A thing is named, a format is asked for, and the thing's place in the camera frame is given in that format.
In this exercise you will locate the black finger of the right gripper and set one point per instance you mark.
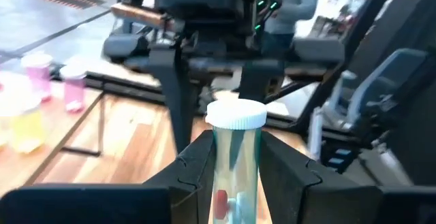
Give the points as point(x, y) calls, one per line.
point(260, 81)
point(180, 108)

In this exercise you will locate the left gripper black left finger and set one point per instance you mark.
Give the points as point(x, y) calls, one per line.
point(190, 183)

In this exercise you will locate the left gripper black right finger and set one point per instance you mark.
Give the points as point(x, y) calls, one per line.
point(299, 190)

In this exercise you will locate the green medicine bottle white cap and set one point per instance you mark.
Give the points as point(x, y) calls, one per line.
point(236, 156)

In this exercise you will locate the pink medicine bottle white cap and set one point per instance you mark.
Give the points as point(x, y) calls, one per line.
point(39, 76)
point(74, 89)

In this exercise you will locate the yellow medicine bottle white cap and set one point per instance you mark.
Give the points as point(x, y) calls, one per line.
point(25, 128)

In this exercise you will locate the black blue-striped floor object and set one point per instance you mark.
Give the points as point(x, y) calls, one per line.
point(340, 159)

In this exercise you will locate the background wooden rig table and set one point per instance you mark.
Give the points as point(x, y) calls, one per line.
point(136, 14)

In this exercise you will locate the person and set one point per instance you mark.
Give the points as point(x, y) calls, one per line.
point(296, 2)

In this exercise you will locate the grey office chair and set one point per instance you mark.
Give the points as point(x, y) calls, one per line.
point(381, 84)

